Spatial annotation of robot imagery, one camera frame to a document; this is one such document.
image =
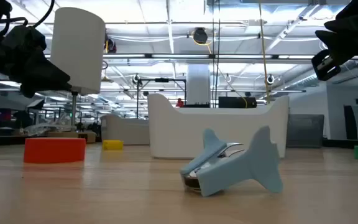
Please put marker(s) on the yellow mini stapler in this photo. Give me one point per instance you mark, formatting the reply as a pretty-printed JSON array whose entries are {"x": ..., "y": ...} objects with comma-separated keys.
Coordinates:
[{"x": 113, "y": 145}]

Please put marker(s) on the black background screen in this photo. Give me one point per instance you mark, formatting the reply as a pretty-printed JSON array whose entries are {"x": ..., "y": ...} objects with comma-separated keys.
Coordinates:
[{"x": 236, "y": 102}]

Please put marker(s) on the black ceiling-hung device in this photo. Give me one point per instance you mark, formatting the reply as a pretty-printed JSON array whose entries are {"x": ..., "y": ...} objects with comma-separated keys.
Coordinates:
[{"x": 200, "y": 35}]

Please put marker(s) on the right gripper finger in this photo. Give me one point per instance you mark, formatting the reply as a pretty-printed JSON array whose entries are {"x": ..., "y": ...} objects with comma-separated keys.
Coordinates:
[
  {"x": 343, "y": 45},
  {"x": 356, "y": 18}
]

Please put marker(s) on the white building pillar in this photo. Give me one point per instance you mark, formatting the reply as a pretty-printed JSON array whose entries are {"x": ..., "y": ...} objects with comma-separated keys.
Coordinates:
[{"x": 198, "y": 84}]

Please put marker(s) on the white table lamp wooden base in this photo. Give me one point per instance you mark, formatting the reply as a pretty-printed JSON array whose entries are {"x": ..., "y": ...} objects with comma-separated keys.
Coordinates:
[{"x": 76, "y": 46}]

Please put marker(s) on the light grey plastic bin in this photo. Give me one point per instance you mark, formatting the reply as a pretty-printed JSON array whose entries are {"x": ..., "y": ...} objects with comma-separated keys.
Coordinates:
[{"x": 123, "y": 130}]

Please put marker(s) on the black metal stand frame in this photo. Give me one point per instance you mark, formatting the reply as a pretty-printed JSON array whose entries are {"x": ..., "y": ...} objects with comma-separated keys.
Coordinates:
[{"x": 162, "y": 80}]

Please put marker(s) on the clear container with green item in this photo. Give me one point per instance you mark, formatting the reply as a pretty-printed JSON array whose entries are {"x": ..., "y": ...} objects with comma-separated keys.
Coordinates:
[{"x": 304, "y": 130}]

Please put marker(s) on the white plastic bin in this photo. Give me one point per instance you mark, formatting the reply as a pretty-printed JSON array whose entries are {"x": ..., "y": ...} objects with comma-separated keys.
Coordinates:
[{"x": 172, "y": 130}]

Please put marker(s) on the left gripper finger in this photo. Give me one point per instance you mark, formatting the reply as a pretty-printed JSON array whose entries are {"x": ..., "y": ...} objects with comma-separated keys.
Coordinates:
[
  {"x": 26, "y": 43},
  {"x": 42, "y": 77}
]

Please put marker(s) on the red tape roll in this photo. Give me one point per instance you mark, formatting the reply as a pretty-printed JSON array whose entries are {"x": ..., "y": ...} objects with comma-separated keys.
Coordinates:
[{"x": 54, "y": 151}]

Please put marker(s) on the small red background object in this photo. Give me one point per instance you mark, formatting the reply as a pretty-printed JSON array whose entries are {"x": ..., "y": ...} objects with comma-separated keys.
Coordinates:
[{"x": 179, "y": 103}]

